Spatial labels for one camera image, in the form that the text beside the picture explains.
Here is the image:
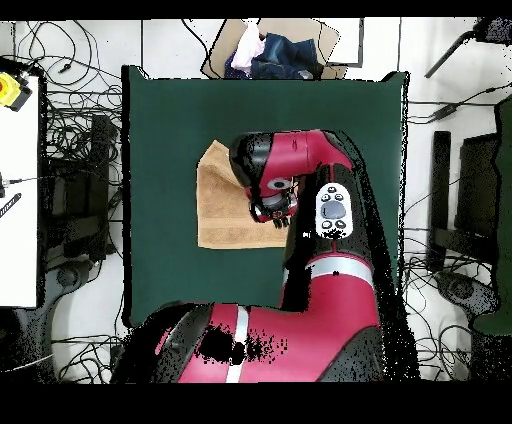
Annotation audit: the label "black upright bar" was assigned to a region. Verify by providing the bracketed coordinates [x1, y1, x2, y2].
[426, 130, 452, 273]

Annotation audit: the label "orange terry towel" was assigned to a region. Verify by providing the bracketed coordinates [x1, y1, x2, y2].
[195, 139, 289, 250]

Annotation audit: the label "grey round stand base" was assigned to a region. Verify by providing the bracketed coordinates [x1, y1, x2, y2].
[433, 269, 501, 321]
[41, 255, 97, 383]

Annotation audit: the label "blue denim jeans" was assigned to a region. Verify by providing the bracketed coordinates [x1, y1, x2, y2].
[223, 32, 325, 80]

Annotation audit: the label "pink garment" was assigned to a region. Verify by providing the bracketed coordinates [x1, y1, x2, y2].
[230, 21, 268, 77]

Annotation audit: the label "black cable tangle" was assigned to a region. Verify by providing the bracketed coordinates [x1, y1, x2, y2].
[51, 323, 123, 384]
[13, 19, 124, 161]
[401, 187, 495, 381]

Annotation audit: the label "black equipment stand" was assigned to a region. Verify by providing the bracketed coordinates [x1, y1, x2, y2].
[39, 113, 123, 263]

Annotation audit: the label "white desk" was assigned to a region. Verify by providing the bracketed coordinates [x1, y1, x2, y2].
[0, 75, 40, 309]

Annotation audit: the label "black flat panel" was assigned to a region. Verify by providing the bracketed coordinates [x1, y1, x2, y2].
[455, 132, 500, 237]

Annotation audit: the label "black cable with plug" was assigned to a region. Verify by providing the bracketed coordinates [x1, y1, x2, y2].
[407, 81, 512, 123]

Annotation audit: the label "dark green table cloth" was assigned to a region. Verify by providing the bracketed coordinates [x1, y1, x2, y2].
[120, 64, 411, 329]

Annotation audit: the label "yellow emergency stop button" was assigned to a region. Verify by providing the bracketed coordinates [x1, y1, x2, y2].
[0, 71, 34, 113]

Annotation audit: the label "black tripod leg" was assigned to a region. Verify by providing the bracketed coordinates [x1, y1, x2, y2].
[423, 16, 512, 79]

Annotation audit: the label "brown cardboard box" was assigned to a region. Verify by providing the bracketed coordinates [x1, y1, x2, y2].
[200, 17, 349, 80]

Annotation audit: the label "black ribbed strap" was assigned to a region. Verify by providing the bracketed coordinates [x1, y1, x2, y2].
[0, 192, 23, 220]

